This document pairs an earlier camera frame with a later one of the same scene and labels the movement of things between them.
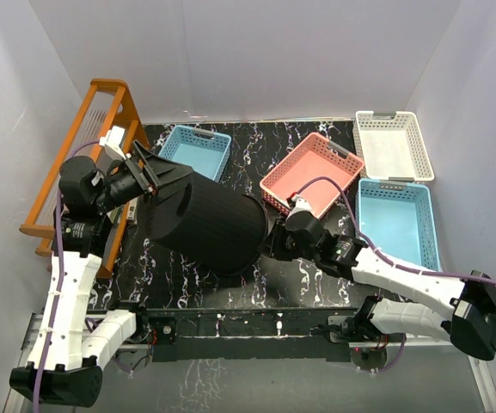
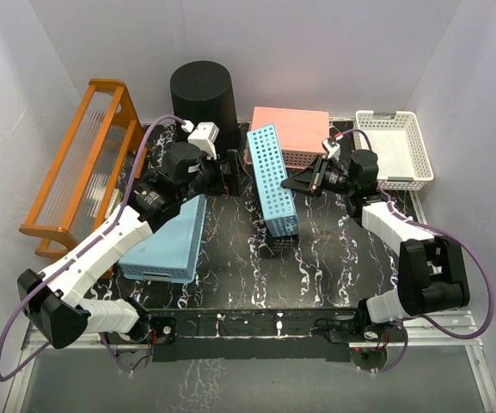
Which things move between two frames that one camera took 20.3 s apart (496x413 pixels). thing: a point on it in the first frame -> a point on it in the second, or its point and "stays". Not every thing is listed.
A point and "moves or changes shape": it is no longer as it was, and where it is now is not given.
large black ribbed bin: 216,229 -> 202,91
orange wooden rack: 107,108 stays
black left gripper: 156,173 -> 235,179
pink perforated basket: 315,157 moves or changes shape
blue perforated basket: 204,151 moves or changes shape
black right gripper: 278,249 -> 305,181
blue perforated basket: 398,219 moves or changes shape
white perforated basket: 392,146 stays
